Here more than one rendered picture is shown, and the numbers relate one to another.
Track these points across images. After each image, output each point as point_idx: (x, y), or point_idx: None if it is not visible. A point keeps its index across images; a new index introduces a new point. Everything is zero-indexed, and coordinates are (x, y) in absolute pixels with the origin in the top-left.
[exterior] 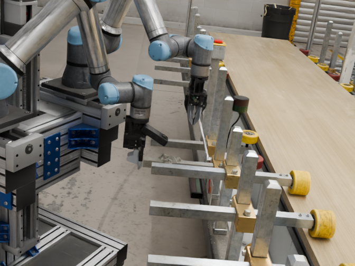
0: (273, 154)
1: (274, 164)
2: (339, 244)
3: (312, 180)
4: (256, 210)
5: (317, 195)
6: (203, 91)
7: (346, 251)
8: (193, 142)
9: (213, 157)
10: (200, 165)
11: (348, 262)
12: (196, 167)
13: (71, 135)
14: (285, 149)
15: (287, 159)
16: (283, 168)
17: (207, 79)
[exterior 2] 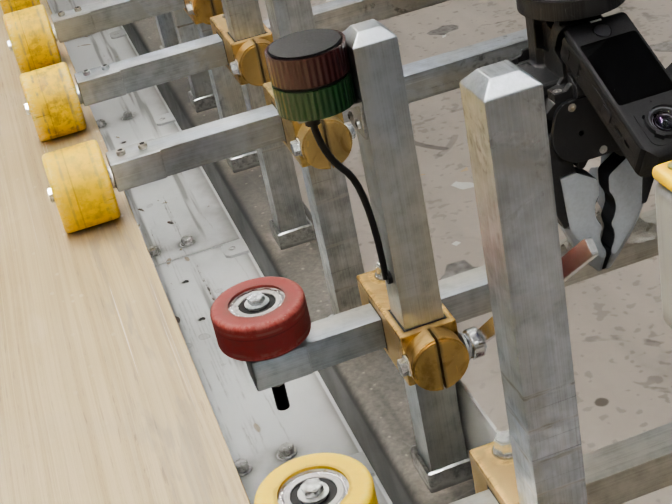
0: (163, 376)
1: (159, 314)
2: (18, 133)
3: (16, 298)
4: (211, 41)
5: (21, 243)
6: (542, 75)
7: (7, 127)
8: (636, 445)
9: (445, 310)
10: (475, 268)
11: (15, 109)
12: (412, 69)
13: None
14: (94, 456)
15: (98, 377)
16: (122, 310)
17: (516, 4)
